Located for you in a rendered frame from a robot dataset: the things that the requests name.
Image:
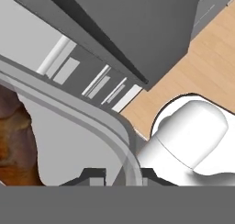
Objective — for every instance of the grey cabinet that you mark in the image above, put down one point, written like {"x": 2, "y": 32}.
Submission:
{"x": 211, "y": 7}

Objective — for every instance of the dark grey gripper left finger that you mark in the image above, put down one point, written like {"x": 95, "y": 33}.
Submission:
{"x": 95, "y": 174}

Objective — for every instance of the white rounded object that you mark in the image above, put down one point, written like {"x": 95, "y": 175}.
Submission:
{"x": 189, "y": 136}

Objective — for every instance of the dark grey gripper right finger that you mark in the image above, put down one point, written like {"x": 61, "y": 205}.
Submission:
{"x": 150, "y": 178}

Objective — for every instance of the dark grey fridge door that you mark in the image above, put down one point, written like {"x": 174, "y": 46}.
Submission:
{"x": 137, "y": 28}

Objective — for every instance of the brown chicken drumstick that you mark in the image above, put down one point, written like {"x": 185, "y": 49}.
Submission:
{"x": 15, "y": 142}

